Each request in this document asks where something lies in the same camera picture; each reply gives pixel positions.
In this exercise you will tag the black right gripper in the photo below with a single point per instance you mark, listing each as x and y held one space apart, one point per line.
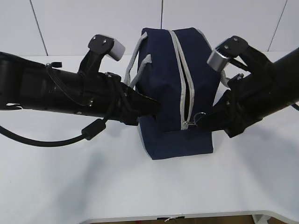
230 113

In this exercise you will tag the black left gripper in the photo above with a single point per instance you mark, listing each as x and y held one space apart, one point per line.
105 92

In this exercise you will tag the navy blue lunch bag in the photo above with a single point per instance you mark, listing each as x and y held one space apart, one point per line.
170 66

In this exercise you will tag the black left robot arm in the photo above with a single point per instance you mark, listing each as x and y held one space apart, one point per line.
26 84

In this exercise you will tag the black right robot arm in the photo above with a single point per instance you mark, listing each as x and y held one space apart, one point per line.
269 87

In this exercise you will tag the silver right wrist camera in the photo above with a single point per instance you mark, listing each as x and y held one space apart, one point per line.
217 61

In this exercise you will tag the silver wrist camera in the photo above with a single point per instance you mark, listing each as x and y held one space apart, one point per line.
217 61
117 51

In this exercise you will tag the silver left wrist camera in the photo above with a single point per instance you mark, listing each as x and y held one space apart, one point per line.
117 51

